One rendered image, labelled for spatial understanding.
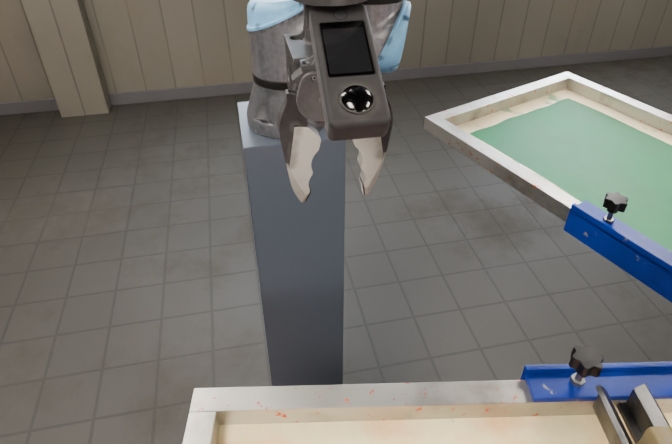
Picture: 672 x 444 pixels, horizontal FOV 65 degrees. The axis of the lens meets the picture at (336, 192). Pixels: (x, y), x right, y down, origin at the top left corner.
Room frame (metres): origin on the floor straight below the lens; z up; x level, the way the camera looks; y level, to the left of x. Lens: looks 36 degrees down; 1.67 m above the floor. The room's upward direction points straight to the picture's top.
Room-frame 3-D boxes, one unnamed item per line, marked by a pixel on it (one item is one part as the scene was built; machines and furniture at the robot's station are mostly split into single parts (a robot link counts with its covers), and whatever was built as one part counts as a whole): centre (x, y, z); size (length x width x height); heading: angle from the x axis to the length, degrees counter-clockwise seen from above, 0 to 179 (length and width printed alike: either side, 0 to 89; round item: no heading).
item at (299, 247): (0.88, 0.09, 0.60); 0.18 x 0.18 x 1.20; 12
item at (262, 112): (0.88, 0.09, 1.25); 0.15 x 0.15 x 0.10
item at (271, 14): (0.87, 0.08, 1.37); 0.13 x 0.12 x 0.14; 83
